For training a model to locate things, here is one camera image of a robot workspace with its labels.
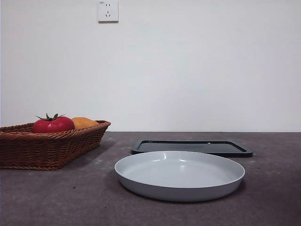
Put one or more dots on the red tomato with green stem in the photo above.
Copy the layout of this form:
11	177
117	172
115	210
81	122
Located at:
53	126

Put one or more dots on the yellow-orange potato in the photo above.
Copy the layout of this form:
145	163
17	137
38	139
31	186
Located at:
84	122

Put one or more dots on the pale grey round plate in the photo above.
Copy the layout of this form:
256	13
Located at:
178	174

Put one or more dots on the dark rectangular tray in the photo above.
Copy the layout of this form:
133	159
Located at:
211	147

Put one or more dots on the brown wicker basket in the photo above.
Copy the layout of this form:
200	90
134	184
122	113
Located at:
47	150

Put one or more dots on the white wall socket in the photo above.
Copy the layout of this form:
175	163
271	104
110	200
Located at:
108	11

